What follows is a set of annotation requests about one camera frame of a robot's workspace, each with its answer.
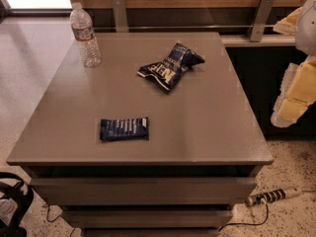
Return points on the clear plastic water bottle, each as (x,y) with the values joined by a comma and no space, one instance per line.
(82,28)

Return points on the white power strip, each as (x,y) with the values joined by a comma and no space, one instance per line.
(273,196)

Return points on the metal wall bracket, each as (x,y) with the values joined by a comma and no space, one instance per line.
(256,30)
(119,10)

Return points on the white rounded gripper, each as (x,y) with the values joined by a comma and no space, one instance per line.
(306,29)

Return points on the blue rxbar blueberry wrapper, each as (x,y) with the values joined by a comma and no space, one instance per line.
(124,129)

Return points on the grey drawer cabinet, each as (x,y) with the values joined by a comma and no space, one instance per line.
(157,141)

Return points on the right metal wall bracket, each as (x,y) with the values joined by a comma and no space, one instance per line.
(256,30)

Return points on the dark blue chip bag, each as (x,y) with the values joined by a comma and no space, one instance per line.
(168,72)

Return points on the left metal wall bracket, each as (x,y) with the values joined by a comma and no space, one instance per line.
(119,10)

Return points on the horizontal metal rail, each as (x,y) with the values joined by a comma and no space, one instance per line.
(208,27)

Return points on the black bag with straps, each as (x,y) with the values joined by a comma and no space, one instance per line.
(14,203)

